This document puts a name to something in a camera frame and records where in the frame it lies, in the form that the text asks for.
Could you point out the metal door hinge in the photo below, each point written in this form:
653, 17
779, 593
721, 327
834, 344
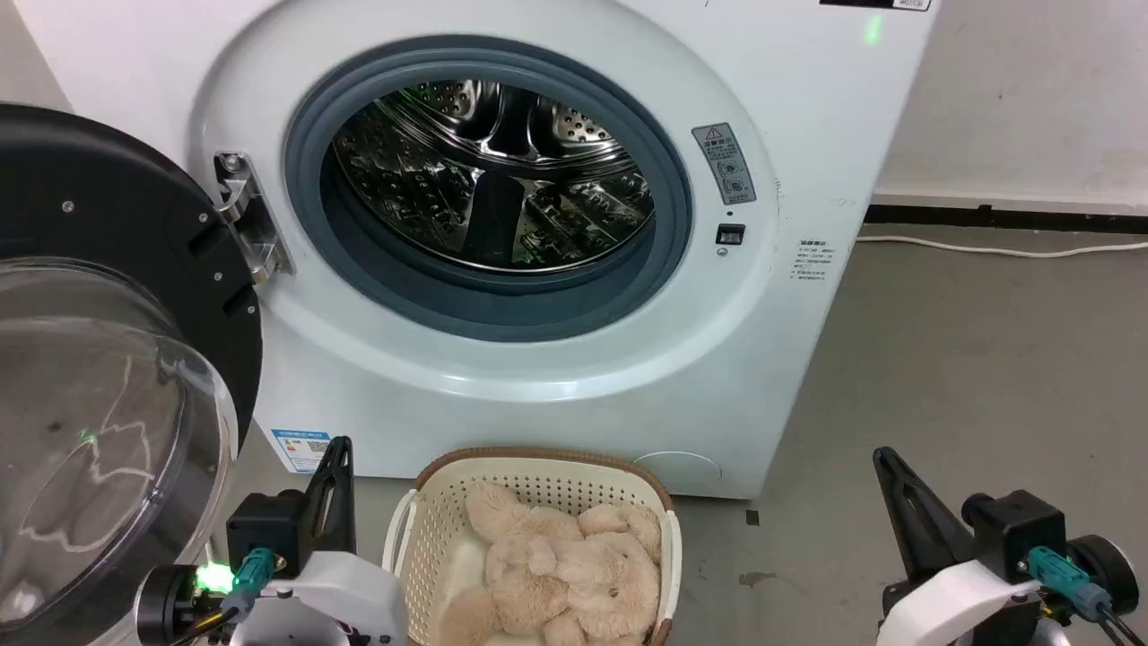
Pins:
249, 220

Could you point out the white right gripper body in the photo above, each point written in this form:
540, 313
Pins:
960, 606

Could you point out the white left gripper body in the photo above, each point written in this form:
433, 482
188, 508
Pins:
341, 597

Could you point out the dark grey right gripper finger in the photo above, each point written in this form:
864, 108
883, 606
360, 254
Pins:
919, 520

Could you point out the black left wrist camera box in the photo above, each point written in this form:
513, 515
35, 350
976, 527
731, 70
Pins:
265, 529

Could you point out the round drain filter cover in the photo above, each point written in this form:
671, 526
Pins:
679, 469

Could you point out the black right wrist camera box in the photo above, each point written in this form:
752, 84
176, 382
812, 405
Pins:
1018, 529

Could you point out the beige plush toy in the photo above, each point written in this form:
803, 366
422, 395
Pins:
574, 574

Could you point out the black washer door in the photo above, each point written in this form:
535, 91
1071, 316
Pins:
108, 224

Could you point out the grey rubber door gasket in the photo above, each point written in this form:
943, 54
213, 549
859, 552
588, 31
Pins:
502, 305

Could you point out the white front-load washing machine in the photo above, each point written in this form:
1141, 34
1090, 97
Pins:
556, 422

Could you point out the grey warning sticker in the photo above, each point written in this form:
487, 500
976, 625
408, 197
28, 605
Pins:
724, 163

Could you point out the small text label sticker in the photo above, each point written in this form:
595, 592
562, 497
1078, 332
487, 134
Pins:
812, 260

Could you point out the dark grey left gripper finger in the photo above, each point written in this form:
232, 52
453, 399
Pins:
341, 502

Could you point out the stainless steel drum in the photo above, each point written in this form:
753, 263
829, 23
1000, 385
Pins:
502, 170

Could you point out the black door latch socket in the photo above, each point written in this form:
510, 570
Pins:
730, 235

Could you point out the black baseboard strip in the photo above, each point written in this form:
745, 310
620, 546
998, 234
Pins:
1004, 218

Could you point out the blue energy label sticker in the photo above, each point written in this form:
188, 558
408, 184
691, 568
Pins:
300, 449

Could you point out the cream perforated laundry basket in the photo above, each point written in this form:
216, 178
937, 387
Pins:
430, 529

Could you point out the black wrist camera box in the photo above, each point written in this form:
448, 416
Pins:
265, 529
1018, 529

